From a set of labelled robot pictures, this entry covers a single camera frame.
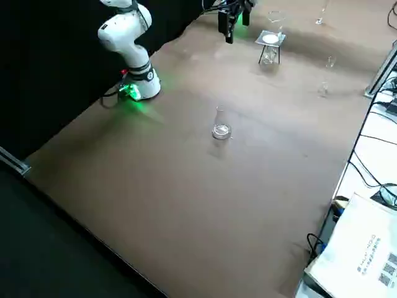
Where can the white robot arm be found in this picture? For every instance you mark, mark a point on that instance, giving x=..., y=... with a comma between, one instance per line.
x=136, y=56

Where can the tiny clear glass vial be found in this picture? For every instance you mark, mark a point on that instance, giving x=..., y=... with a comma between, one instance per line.
x=331, y=62

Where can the small clear glass beaker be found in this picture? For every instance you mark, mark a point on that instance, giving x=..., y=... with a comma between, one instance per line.
x=323, y=90

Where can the glass alcohol lamp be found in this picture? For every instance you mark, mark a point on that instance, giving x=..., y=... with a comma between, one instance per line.
x=269, y=57

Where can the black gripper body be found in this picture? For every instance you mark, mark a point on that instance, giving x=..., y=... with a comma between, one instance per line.
x=242, y=2

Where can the clear glass conical flask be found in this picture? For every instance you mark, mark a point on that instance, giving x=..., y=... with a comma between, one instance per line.
x=221, y=130

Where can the tall glass graduated cylinder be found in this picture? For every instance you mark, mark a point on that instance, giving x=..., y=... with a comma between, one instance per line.
x=319, y=20

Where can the large clear glass beaker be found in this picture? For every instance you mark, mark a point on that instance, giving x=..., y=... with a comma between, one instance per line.
x=276, y=21

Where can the aluminium profile post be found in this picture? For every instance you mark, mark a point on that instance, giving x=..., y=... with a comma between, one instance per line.
x=380, y=73
x=15, y=163

